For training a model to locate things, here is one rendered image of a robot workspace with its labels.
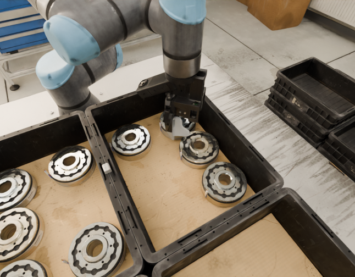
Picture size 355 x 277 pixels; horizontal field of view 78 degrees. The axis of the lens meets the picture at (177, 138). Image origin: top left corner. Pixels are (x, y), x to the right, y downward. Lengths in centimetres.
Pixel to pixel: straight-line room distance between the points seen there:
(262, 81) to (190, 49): 192
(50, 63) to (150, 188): 46
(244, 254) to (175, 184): 21
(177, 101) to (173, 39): 14
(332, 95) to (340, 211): 86
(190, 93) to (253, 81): 181
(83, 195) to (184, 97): 33
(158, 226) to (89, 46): 37
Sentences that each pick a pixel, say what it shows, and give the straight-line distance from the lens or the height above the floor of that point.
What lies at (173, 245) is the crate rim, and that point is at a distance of 40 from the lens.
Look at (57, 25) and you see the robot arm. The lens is 40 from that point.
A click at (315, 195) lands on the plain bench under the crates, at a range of 79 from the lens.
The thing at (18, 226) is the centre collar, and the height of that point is 87.
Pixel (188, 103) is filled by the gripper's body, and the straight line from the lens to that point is 49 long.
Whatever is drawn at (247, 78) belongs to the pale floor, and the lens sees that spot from 230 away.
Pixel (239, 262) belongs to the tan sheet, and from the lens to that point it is 51.
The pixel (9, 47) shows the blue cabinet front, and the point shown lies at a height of 35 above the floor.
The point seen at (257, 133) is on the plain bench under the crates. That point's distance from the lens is 85.
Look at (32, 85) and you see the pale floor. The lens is 251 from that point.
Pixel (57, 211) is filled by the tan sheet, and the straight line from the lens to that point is 59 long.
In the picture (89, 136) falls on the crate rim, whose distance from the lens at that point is 56.
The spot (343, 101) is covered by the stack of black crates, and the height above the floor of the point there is 49.
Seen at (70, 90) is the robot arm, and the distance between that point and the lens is 75.
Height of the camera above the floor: 132
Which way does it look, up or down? 52 degrees down
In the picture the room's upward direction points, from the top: straight up
